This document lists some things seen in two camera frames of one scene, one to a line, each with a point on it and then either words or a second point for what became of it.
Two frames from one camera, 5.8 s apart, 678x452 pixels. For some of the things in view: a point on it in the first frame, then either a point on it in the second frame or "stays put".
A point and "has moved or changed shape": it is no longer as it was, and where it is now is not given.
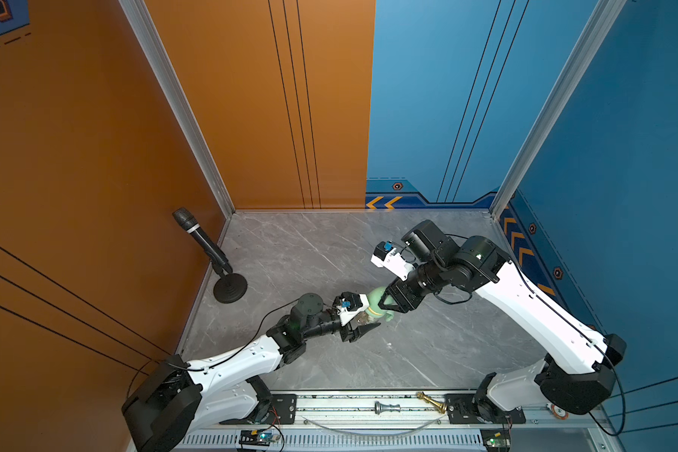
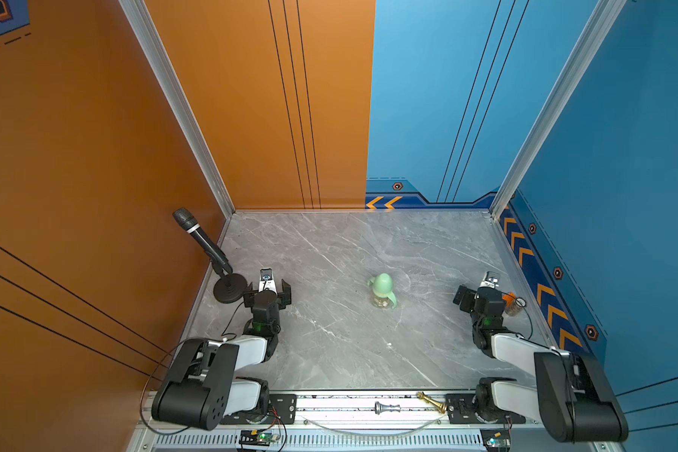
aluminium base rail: x=409 y=422 stays put
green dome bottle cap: x=374 y=297 → x=382 y=284
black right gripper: x=399 y=294 → x=470 y=297
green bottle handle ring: x=379 y=314 → x=389 y=295
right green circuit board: x=496 y=437 stays put
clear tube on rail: x=372 y=434 stays put
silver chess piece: x=379 y=407 stays put
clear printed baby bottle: x=363 y=318 has moved or changed shape
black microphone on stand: x=231 y=287 stays put
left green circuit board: x=258 y=437 stays put
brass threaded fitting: x=443 y=408 stays put
